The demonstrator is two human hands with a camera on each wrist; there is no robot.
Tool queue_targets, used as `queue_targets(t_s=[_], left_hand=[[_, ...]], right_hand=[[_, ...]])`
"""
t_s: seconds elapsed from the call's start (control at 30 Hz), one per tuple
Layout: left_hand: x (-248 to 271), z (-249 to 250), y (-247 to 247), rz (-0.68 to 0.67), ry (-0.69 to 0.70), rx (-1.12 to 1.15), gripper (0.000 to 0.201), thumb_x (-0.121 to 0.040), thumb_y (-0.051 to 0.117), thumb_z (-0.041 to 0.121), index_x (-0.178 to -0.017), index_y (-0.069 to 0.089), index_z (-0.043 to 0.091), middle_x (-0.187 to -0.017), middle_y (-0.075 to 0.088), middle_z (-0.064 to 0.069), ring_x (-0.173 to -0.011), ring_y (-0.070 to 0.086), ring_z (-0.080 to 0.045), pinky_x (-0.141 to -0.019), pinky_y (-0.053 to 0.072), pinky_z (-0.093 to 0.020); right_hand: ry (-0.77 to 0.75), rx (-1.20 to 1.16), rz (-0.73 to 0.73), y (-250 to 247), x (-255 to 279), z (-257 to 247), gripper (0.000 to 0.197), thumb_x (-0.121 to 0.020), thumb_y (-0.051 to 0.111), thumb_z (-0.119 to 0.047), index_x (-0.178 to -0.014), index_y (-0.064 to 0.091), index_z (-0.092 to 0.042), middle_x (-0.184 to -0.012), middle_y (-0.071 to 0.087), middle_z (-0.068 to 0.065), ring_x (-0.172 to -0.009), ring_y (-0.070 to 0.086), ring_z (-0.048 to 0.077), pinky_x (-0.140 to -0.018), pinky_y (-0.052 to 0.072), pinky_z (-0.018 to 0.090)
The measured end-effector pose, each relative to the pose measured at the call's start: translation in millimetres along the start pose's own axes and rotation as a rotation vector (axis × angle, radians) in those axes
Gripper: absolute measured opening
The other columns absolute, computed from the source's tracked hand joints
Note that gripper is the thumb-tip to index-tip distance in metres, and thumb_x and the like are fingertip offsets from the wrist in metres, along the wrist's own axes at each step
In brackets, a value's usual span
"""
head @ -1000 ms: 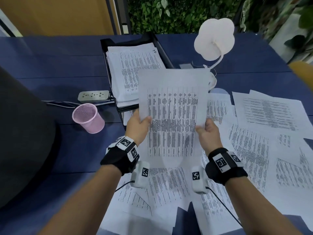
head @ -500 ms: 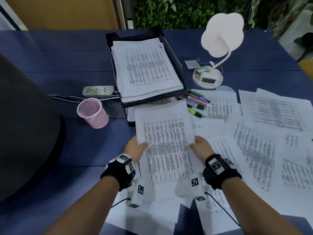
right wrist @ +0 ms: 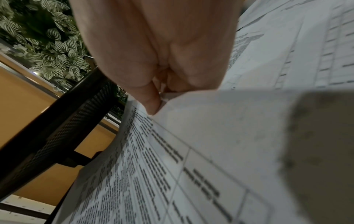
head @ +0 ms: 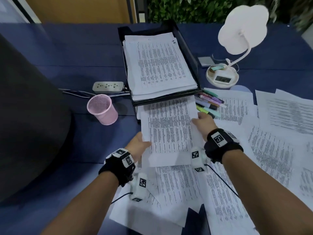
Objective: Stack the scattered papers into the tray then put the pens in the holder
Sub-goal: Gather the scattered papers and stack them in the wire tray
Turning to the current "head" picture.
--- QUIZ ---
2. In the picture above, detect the power strip cable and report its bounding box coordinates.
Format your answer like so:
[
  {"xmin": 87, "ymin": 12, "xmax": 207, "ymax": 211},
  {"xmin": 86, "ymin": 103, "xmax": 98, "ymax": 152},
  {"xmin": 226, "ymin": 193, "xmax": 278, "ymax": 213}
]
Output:
[{"xmin": 58, "ymin": 88, "xmax": 130, "ymax": 99}]

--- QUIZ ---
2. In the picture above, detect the person's left forearm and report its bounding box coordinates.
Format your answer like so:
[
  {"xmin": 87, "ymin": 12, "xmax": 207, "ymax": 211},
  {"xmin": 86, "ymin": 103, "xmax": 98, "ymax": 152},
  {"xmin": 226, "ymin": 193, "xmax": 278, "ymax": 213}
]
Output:
[{"xmin": 40, "ymin": 171, "xmax": 119, "ymax": 235}]

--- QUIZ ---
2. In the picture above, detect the black camera cable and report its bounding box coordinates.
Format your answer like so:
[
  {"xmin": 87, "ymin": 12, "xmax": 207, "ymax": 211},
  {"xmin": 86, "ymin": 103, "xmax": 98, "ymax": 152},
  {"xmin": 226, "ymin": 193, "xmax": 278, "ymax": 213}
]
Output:
[
  {"xmin": 111, "ymin": 192, "xmax": 134, "ymax": 205},
  {"xmin": 205, "ymin": 164, "xmax": 240, "ymax": 198}
]

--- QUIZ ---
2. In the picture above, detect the pale blue round pad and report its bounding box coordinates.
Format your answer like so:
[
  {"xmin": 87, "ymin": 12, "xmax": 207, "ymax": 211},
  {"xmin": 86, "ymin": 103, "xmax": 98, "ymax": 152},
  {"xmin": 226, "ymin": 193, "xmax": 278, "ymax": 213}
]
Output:
[{"xmin": 230, "ymin": 85, "xmax": 252, "ymax": 93}]

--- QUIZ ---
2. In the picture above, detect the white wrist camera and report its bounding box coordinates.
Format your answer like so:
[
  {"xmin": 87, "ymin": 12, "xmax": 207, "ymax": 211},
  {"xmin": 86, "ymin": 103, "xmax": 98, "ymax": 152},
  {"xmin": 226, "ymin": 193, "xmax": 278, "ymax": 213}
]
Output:
[
  {"xmin": 190, "ymin": 147, "xmax": 208, "ymax": 173},
  {"xmin": 129, "ymin": 172, "xmax": 148, "ymax": 202}
]

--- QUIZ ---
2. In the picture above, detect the large black chair back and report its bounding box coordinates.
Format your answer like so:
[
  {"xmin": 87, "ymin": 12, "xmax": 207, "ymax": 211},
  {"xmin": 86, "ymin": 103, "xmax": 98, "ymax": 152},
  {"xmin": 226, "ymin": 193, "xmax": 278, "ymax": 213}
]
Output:
[{"xmin": 0, "ymin": 34, "xmax": 74, "ymax": 203}]

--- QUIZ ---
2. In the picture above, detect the person's right hand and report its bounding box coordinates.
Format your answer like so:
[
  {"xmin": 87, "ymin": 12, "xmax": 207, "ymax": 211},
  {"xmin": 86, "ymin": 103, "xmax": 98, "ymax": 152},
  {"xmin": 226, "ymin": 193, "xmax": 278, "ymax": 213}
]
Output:
[{"xmin": 191, "ymin": 112, "xmax": 218, "ymax": 142}]

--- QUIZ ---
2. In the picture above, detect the white flower-shaped desk lamp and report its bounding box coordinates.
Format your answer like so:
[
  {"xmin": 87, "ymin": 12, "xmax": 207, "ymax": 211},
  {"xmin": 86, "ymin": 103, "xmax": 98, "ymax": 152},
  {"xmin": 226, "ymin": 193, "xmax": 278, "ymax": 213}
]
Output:
[{"xmin": 206, "ymin": 5, "xmax": 269, "ymax": 89}]

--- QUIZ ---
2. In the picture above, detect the black wristband with markers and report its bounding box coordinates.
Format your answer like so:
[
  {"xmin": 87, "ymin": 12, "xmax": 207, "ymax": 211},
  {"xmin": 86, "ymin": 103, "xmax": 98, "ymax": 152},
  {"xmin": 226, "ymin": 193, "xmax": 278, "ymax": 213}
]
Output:
[
  {"xmin": 98, "ymin": 148, "xmax": 136, "ymax": 188},
  {"xmin": 203, "ymin": 128, "xmax": 244, "ymax": 164}
]

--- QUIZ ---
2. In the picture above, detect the black left camera cable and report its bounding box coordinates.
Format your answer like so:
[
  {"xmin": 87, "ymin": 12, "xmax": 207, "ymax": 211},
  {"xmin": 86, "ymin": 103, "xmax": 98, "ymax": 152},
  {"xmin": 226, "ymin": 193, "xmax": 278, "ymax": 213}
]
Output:
[{"xmin": 111, "ymin": 192, "xmax": 134, "ymax": 205}]

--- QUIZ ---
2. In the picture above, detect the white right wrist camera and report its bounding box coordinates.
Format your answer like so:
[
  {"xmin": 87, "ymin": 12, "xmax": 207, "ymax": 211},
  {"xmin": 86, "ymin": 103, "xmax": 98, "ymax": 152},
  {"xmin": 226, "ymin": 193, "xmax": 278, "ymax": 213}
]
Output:
[{"xmin": 190, "ymin": 147, "xmax": 208, "ymax": 173}]

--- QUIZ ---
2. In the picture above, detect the black left wristband with markers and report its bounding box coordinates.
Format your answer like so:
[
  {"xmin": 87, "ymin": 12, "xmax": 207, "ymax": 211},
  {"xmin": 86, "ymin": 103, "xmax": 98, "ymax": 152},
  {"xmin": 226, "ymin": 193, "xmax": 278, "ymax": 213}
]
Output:
[{"xmin": 98, "ymin": 148, "xmax": 136, "ymax": 188}]

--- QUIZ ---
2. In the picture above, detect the pink mesh cup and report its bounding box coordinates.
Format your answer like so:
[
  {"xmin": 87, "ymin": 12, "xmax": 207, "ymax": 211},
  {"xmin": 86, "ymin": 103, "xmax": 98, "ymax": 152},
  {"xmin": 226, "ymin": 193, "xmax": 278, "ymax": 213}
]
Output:
[{"xmin": 87, "ymin": 94, "xmax": 119, "ymax": 126}]

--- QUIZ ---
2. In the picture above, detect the black right camera cable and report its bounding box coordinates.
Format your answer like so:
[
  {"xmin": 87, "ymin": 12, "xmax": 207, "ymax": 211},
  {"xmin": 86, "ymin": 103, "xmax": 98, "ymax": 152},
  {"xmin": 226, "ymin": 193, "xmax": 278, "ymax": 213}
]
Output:
[{"xmin": 205, "ymin": 164, "xmax": 240, "ymax": 198}]

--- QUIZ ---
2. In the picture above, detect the person's left hand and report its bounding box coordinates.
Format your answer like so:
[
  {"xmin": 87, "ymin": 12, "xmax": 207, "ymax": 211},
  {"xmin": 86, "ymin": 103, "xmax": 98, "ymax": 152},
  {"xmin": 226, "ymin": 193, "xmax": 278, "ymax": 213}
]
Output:
[{"xmin": 125, "ymin": 132, "xmax": 152, "ymax": 162}]

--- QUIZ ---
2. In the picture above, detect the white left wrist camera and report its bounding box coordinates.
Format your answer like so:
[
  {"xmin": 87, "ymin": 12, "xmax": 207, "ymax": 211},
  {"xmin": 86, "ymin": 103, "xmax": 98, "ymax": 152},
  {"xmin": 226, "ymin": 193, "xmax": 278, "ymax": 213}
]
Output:
[{"xmin": 129, "ymin": 172, "xmax": 148, "ymax": 202}]

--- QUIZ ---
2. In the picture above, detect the bunch of coloured markers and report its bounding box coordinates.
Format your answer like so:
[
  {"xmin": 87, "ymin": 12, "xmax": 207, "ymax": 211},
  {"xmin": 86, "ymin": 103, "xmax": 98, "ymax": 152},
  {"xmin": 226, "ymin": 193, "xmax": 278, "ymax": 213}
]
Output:
[{"xmin": 194, "ymin": 89, "xmax": 227, "ymax": 119}]

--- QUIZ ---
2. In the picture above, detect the printed paper sheet bundle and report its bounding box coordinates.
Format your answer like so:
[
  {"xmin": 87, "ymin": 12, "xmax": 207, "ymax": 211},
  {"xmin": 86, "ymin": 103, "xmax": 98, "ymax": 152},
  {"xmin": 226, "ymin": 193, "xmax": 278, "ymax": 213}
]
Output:
[
  {"xmin": 122, "ymin": 32, "xmax": 198, "ymax": 102},
  {"xmin": 137, "ymin": 95, "xmax": 205, "ymax": 168},
  {"xmin": 131, "ymin": 84, "xmax": 199, "ymax": 102}
]

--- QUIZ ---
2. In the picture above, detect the small digital clock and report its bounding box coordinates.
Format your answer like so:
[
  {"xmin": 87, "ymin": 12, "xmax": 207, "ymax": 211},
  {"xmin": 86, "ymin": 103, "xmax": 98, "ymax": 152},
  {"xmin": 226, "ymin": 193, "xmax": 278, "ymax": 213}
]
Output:
[{"xmin": 214, "ymin": 75, "xmax": 232, "ymax": 84}]

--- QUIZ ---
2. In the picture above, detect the small grey square card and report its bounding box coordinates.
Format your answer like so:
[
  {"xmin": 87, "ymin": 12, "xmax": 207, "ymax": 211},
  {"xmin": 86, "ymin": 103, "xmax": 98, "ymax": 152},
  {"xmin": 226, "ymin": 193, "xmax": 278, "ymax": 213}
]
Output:
[{"xmin": 197, "ymin": 56, "xmax": 216, "ymax": 68}]

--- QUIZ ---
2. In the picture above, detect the white board panel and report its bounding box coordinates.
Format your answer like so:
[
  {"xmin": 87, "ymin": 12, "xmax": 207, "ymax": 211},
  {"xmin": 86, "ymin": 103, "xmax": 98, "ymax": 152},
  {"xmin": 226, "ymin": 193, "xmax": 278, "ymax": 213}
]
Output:
[{"xmin": 0, "ymin": 0, "xmax": 41, "ymax": 24}]

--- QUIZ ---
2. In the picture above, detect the person's right forearm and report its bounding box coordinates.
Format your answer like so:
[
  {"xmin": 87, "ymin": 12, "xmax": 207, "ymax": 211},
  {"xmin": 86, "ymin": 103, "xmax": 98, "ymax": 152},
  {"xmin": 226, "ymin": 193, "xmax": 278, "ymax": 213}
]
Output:
[{"xmin": 221, "ymin": 149, "xmax": 313, "ymax": 235}]

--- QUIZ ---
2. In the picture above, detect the dark metal door frame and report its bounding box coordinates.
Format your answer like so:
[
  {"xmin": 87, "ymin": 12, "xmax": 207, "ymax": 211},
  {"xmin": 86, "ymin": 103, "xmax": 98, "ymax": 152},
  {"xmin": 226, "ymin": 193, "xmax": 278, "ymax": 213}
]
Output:
[{"xmin": 126, "ymin": 0, "xmax": 148, "ymax": 24}]

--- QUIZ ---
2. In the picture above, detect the pile of printed papers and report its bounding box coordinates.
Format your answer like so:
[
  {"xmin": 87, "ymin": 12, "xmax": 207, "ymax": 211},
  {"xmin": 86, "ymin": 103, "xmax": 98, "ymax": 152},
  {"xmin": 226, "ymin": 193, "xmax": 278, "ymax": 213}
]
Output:
[{"xmin": 109, "ymin": 88, "xmax": 313, "ymax": 235}]

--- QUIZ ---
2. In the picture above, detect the white column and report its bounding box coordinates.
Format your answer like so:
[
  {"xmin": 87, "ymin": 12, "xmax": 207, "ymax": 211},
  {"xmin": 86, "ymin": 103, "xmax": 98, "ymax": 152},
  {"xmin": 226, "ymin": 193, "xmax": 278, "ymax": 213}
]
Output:
[{"xmin": 302, "ymin": 26, "xmax": 313, "ymax": 51}]

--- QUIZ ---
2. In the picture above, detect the black mesh tiered tray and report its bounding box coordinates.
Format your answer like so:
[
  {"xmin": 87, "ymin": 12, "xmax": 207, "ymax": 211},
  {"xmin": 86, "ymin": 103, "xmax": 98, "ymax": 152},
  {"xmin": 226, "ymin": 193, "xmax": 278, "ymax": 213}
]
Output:
[{"xmin": 118, "ymin": 21, "xmax": 203, "ymax": 120}]

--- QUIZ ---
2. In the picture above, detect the black right wristband with markers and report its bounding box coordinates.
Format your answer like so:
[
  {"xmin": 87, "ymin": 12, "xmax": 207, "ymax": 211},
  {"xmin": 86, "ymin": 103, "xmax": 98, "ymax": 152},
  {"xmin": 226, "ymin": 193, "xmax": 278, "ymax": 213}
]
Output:
[{"xmin": 203, "ymin": 128, "xmax": 244, "ymax": 164}]

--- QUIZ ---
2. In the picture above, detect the green plant wall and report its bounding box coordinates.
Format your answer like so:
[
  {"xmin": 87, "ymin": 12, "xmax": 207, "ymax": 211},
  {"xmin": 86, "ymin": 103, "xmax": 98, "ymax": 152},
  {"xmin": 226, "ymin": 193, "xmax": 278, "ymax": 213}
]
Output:
[{"xmin": 146, "ymin": 0, "xmax": 313, "ymax": 25}]

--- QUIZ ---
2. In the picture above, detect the white power strip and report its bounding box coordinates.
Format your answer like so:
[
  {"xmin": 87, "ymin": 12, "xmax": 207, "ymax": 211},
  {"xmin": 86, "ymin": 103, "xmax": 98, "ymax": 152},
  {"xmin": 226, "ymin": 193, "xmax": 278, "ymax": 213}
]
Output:
[{"xmin": 92, "ymin": 81, "xmax": 125, "ymax": 94}]

